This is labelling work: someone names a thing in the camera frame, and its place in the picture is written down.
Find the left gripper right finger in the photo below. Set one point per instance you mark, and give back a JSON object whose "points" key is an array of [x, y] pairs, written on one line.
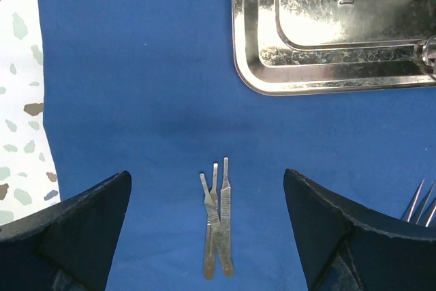
{"points": [[344, 245]]}

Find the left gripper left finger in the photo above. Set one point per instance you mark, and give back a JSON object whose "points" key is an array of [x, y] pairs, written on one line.
{"points": [[67, 246]]}

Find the steel tweezers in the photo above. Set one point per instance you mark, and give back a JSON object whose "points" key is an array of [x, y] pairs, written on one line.
{"points": [[421, 209], [412, 204]]}

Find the steel scalpel handle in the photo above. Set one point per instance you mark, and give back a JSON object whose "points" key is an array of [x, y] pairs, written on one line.
{"points": [[217, 230], [225, 208], [209, 250]]}

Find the blue surgical cloth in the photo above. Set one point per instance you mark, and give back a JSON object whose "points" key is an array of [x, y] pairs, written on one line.
{"points": [[150, 87]]}

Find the steel surgical scissors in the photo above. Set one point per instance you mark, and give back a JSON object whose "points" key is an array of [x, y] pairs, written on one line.
{"points": [[424, 56]]}

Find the steel instrument tray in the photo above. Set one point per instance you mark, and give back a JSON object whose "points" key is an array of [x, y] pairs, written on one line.
{"points": [[300, 47]]}

